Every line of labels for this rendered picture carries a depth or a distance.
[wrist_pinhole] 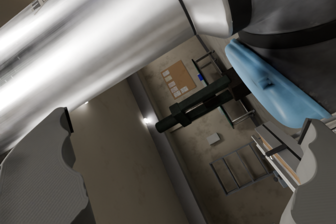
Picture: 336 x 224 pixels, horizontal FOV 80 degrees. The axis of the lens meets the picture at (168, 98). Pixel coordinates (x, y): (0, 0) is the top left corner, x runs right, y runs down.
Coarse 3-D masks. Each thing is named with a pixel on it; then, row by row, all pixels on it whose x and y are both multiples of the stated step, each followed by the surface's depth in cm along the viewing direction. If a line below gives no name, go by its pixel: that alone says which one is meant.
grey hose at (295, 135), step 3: (330, 117) 101; (333, 117) 101; (321, 120) 103; (324, 120) 102; (327, 120) 101; (330, 120) 101; (324, 123) 102; (297, 132) 105; (291, 135) 105; (294, 135) 105; (297, 135) 104; (294, 138) 105
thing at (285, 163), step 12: (264, 132) 103; (276, 132) 98; (264, 144) 111; (276, 144) 91; (288, 144) 87; (264, 156) 88; (276, 156) 96; (288, 156) 82; (300, 156) 78; (276, 168) 91; (288, 168) 84; (276, 180) 91; (288, 180) 75
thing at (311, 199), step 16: (304, 128) 10; (320, 128) 10; (304, 144) 10; (320, 144) 9; (304, 160) 9; (320, 160) 8; (304, 176) 8; (320, 176) 7; (304, 192) 7; (320, 192) 7; (288, 208) 6; (304, 208) 6; (320, 208) 6
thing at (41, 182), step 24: (48, 120) 10; (24, 144) 8; (48, 144) 8; (0, 168) 7; (24, 168) 7; (48, 168) 7; (72, 168) 7; (0, 192) 6; (24, 192) 6; (48, 192) 6; (72, 192) 6; (0, 216) 6; (24, 216) 6; (48, 216) 6; (72, 216) 6
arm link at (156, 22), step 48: (48, 0) 13; (96, 0) 12; (144, 0) 12; (192, 0) 12; (240, 0) 12; (288, 0) 13; (0, 48) 14; (48, 48) 13; (96, 48) 13; (144, 48) 14; (0, 96) 14; (48, 96) 15; (0, 144) 18
